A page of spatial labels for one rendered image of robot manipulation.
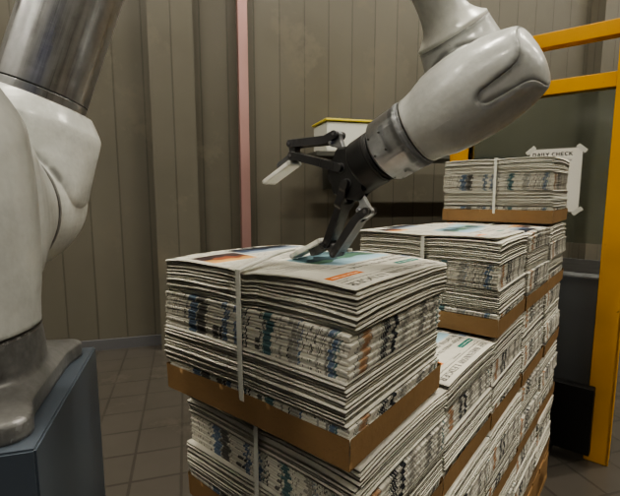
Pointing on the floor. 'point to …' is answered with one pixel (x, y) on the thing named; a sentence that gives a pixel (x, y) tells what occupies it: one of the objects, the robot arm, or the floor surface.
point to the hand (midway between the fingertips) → (285, 216)
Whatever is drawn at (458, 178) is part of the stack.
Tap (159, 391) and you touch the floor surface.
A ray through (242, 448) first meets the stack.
